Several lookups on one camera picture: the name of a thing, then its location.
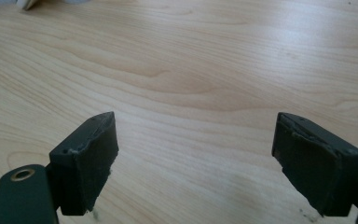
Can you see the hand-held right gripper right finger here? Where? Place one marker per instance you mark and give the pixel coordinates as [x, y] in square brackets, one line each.
[317, 168]

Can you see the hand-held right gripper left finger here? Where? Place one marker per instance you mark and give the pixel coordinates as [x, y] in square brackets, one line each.
[84, 168]

